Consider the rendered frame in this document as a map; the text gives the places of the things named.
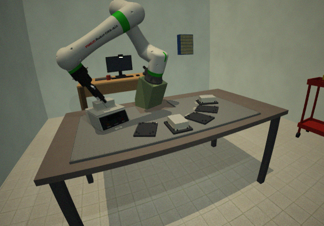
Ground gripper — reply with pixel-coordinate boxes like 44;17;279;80
78;74;110;107

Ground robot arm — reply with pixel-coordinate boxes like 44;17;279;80
56;0;168;85

